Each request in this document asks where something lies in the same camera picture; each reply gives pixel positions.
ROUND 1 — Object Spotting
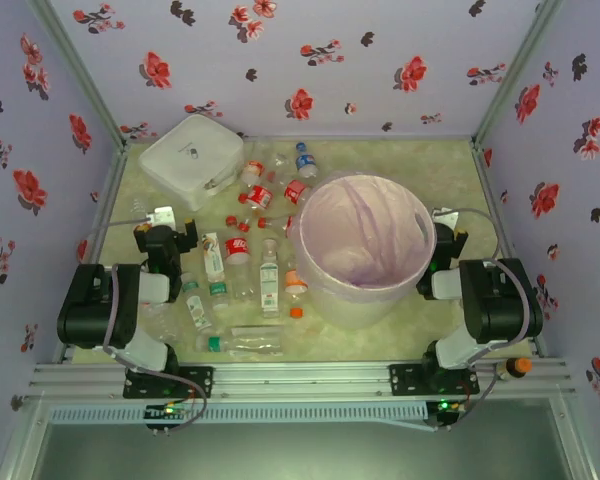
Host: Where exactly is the pale green marbled table mat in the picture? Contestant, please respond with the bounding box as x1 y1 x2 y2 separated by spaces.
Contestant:
72 138 537 364

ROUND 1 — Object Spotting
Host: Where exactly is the large red label bottle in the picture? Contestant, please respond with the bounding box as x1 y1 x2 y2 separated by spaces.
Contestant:
223 222 256 301

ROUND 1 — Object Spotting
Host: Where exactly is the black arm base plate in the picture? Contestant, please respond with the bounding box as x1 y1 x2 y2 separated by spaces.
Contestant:
388 363 480 397
123 366 215 400

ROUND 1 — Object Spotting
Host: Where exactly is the grey left arm cable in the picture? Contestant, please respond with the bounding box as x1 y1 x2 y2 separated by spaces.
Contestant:
82 214 209 434

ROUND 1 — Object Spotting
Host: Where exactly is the aluminium frame bar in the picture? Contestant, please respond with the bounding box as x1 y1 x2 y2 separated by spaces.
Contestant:
0 394 51 480
548 394 600 480

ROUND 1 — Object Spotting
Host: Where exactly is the white label green band bottle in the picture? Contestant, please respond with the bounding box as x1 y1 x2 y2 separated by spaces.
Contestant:
179 271 215 334
201 231 231 312

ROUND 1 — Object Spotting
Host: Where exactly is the black controller box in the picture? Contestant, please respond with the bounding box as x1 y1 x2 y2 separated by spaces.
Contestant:
426 398 469 432

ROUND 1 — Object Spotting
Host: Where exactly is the white plastic bin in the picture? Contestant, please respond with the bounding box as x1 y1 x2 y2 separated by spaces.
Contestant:
285 169 437 331

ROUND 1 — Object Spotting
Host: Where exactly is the aluminium corner post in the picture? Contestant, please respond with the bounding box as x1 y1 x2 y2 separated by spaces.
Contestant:
471 0 567 147
26 0 129 151

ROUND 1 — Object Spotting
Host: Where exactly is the aluminium front rail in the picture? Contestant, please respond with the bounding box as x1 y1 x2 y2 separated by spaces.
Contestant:
28 360 575 404

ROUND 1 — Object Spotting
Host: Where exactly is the brown bottle orange cap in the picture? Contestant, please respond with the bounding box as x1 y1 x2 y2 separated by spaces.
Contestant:
494 357 534 382

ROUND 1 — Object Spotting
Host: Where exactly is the orange white label short bottle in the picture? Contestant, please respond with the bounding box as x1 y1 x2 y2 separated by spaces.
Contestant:
238 158 267 187

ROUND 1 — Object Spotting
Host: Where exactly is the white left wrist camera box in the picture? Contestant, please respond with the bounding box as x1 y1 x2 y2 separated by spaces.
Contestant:
147 206 177 227

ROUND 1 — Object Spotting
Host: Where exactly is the white square container lid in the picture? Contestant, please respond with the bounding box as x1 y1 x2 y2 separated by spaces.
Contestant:
138 114 246 212

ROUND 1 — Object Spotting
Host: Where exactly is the blue label plastic bottle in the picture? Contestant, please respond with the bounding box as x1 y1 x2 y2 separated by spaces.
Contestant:
293 141 321 180

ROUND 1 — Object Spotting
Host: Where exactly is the white slotted cable duct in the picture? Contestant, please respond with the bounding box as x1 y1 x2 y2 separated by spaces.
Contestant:
47 403 439 432

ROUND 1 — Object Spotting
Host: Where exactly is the orange label orange cap bottle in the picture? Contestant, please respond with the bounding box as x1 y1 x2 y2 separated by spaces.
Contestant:
283 254 310 321

